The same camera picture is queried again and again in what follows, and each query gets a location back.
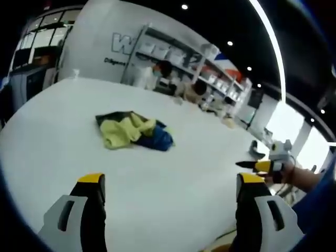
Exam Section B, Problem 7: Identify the grey curved object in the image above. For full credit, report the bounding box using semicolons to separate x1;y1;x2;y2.
248;140;266;160

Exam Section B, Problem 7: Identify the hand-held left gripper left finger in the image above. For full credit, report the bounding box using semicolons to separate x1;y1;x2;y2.
38;172;107;252

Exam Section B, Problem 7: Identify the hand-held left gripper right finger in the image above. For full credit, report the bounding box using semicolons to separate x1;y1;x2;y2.
230;172;307;252

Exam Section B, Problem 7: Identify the yellow and blue garment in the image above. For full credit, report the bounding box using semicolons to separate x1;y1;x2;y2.
99;112;175;153

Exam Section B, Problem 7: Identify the person's blue clothing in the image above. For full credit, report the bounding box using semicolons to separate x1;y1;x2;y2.
290;146;336;252

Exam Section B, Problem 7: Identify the dark grey cabinet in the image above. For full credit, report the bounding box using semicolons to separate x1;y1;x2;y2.
9;64;58;108

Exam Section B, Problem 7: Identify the white shelving unit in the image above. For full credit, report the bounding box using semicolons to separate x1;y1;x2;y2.
122;23;253;118

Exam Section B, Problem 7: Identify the dark template sheet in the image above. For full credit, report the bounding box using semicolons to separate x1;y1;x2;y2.
94;110;135;127

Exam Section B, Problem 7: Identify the glass window partition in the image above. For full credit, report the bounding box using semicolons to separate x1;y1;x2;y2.
10;9;81;74

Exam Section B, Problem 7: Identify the long ceiling light strip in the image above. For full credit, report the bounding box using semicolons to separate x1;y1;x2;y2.
248;0;287;102

